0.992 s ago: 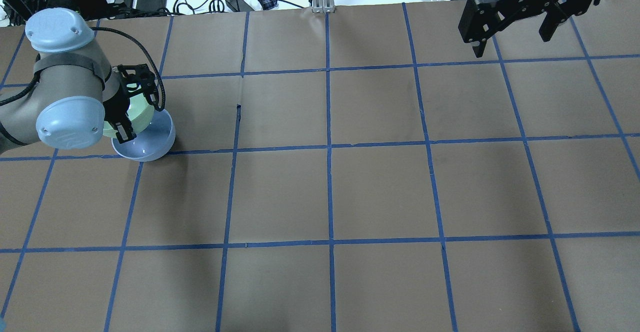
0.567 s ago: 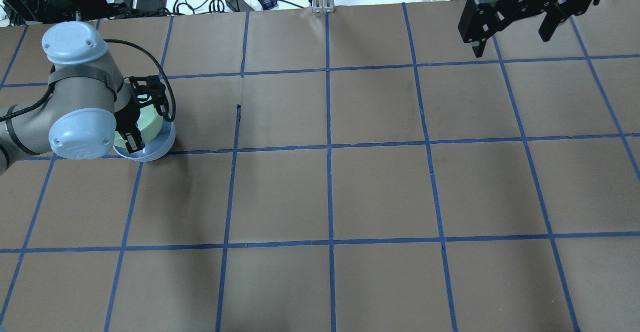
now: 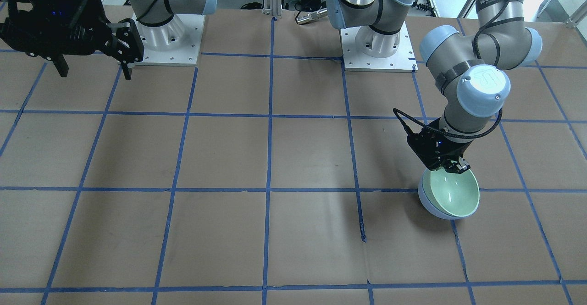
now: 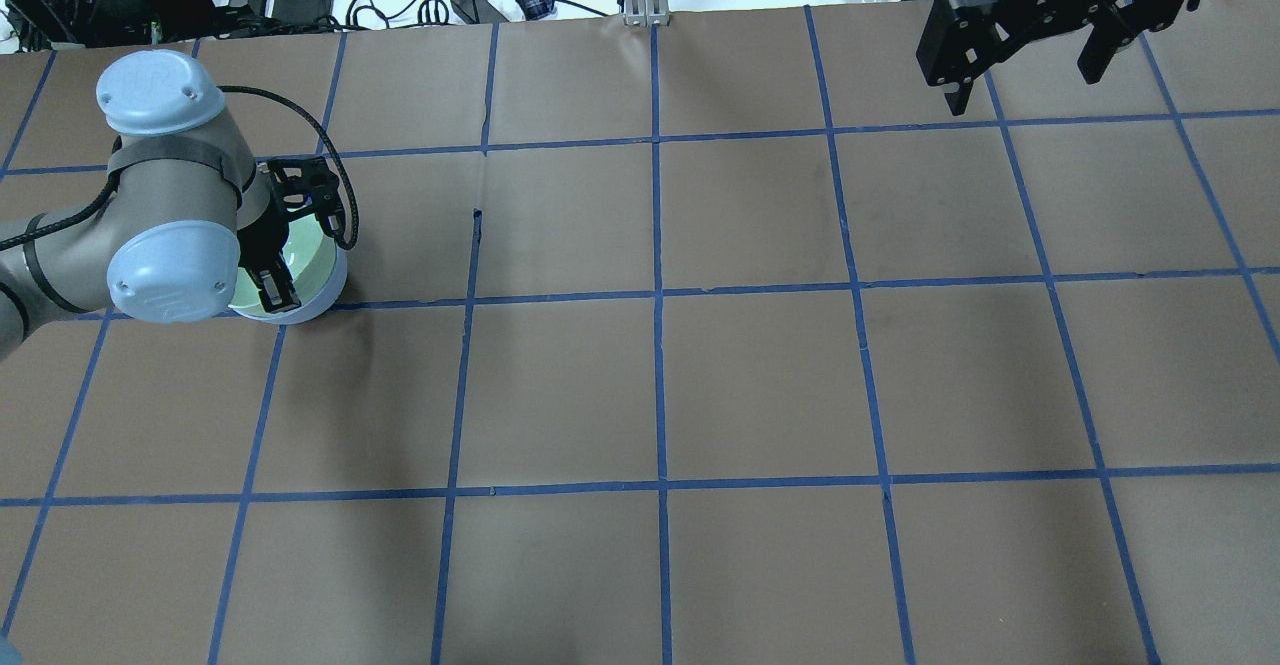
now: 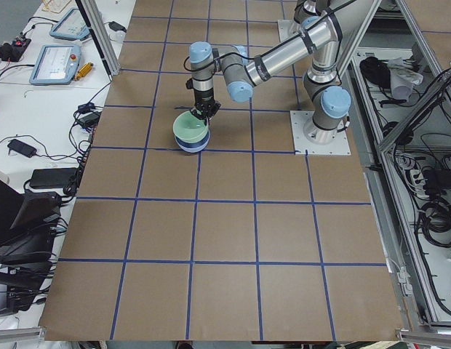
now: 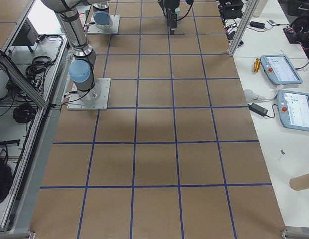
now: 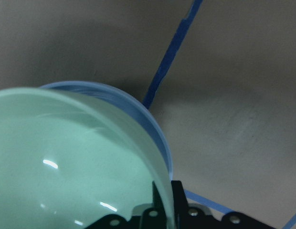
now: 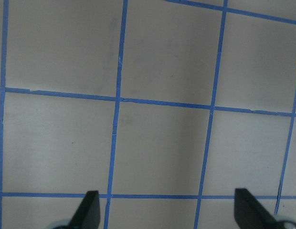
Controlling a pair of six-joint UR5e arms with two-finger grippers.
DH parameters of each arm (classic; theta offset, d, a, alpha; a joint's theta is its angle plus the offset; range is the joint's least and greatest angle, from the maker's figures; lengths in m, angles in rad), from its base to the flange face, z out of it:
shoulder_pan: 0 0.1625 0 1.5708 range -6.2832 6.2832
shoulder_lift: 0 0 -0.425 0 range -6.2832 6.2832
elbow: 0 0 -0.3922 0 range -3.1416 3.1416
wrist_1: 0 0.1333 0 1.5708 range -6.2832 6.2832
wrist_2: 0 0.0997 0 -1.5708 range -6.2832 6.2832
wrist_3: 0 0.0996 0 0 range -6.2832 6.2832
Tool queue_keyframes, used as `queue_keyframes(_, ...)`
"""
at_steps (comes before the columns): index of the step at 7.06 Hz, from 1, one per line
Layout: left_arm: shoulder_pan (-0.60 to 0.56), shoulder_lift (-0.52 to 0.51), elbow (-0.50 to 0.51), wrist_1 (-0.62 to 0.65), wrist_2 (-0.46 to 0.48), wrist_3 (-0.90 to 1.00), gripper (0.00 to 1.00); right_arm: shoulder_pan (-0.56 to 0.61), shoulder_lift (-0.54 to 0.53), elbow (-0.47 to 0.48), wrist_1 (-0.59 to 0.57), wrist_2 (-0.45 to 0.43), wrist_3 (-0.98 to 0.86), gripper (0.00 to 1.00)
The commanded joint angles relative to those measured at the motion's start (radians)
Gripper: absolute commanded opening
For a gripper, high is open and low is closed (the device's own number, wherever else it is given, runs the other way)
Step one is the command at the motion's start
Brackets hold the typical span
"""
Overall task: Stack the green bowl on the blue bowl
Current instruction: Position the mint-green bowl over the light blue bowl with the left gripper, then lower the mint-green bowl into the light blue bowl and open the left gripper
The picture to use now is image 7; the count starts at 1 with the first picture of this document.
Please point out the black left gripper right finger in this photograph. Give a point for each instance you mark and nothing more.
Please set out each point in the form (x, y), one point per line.
(188, 217)

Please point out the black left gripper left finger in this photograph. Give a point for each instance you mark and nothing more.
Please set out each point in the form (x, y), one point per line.
(154, 217)

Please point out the green bowl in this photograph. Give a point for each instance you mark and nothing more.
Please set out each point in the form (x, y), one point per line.
(67, 159)

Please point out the blue bowl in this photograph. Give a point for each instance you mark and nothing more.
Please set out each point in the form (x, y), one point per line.
(126, 103)

